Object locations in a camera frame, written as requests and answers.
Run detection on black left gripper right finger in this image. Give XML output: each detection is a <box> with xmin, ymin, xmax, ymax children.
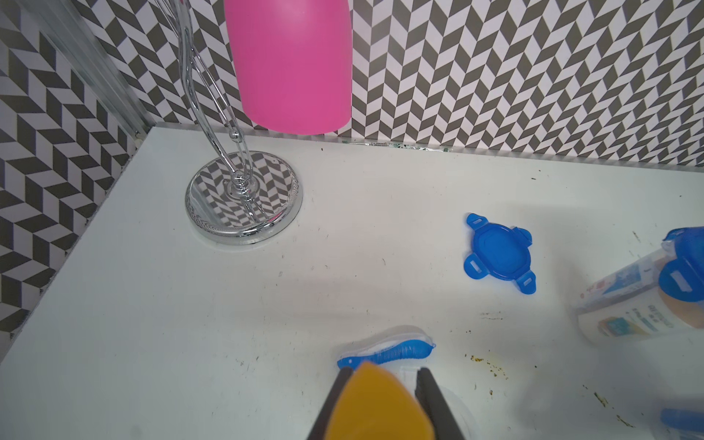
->
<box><xmin>414</xmin><ymin>368</ymin><xmax>465</xmax><ymax>440</ymax></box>

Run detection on pink plastic wine glass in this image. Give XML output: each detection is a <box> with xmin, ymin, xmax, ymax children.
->
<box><xmin>224</xmin><ymin>0</ymin><xmax>353</xmax><ymax>136</ymax></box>

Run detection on tall clear container back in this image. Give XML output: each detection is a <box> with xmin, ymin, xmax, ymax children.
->
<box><xmin>571</xmin><ymin>249</ymin><xmax>703</xmax><ymax>344</ymax></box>

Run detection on aluminium left corner post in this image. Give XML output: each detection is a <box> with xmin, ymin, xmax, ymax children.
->
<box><xmin>19</xmin><ymin>0</ymin><xmax>155</xmax><ymax>140</ymax></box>

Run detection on white tube gold cap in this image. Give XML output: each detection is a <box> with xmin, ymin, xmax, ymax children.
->
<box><xmin>324</xmin><ymin>362</ymin><xmax>436</xmax><ymax>439</ymax></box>

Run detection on blue toothbrush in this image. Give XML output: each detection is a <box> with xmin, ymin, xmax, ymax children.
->
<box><xmin>335</xmin><ymin>326</ymin><xmax>436</xmax><ymax>370</ymax></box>

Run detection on blue lid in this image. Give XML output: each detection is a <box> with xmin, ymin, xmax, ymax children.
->
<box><xmin>658</xmin><ymin>227</ymin><xmax>703</xmax><ymax>304</ymax></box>
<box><xmin>660</xmin><ymin>408</ymin><xmax>704</xmax><ymax>440</ymax></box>
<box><xmin>463</xmin><ymin>214</ymin><xmax>536</xmax><ymax>295</ymax></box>

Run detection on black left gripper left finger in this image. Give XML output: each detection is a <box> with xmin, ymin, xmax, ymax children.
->
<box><xmin>307</xmin><ymin>367</ymin><xmax>354</xmax><ymax>440</ymax></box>

